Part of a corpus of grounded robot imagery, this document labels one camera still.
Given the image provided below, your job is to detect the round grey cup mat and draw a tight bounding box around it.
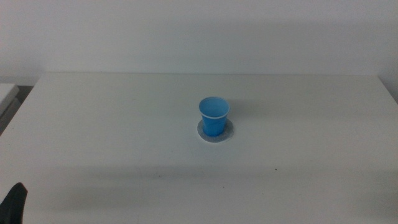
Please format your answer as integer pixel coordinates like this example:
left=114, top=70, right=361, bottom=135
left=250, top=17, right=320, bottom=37
left=197, top=118, right=234, bottom=144

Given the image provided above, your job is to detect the blue plastic cup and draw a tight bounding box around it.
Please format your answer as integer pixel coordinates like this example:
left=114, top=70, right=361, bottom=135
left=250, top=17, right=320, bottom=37
left=198, top=96, right=231, bottom=138

